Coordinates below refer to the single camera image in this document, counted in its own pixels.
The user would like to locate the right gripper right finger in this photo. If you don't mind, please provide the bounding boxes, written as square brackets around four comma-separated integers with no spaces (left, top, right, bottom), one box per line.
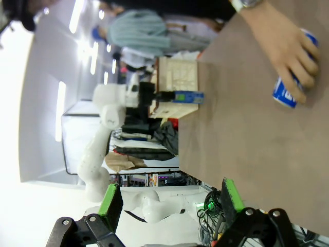
[213,178,300,247]

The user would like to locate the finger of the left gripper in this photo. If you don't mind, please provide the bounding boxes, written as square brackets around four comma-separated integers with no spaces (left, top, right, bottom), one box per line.
[158,91,187,103]

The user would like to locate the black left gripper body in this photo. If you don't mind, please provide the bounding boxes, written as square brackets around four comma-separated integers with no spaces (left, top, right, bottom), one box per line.
[138,82,161,109]

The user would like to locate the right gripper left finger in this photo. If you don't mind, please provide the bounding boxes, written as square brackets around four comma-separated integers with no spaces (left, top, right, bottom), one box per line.
[46,183,125,247]

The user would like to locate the blue Pocari Sweat can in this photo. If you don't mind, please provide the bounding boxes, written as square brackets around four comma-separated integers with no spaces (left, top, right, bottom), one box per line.
[272,27,319,109]
[173,90,206,104]

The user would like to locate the cream plastic shopping basket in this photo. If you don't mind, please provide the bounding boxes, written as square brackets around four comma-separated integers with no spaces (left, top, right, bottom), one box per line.
[148,56,200,119]

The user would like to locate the person left hand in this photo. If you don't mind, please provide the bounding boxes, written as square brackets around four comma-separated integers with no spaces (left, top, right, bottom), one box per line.
[240,2,321,105]

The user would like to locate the dark clothes pile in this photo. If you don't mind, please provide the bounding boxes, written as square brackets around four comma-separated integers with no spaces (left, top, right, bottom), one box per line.
[113,120,179,161]

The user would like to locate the brown paper bag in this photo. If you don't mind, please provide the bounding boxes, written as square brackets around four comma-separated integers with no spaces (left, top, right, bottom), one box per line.
[104,151,145,172]

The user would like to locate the person in teal striped shirt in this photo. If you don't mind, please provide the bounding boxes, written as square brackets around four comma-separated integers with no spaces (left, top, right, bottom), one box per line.
[106,10,172,57]

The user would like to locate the ceiling light strip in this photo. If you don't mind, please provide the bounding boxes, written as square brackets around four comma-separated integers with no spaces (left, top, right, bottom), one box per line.
[54,81,67,143]
[89,41,100,75]
[68,0,85,34]

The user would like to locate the person black sweater torso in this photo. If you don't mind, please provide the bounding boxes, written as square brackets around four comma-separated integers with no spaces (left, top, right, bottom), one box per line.
[102,0,237,23]

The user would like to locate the white wristwatch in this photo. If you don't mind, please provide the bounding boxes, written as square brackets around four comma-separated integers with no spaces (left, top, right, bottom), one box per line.
[230,0,265,13]

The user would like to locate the tangled black green cables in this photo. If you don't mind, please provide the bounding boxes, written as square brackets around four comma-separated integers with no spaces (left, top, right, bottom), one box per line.
[196,189,226,234]

